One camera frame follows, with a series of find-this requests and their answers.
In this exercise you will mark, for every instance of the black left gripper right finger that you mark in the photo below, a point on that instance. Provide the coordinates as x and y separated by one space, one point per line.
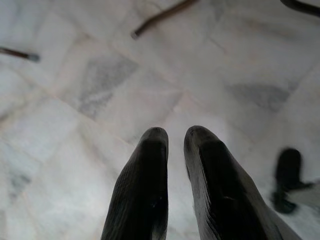
220 190

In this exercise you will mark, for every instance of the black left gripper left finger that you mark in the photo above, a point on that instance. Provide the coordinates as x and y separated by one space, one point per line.
142 190

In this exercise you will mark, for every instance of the black robot foot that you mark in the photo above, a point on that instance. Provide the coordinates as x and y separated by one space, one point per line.
287 170

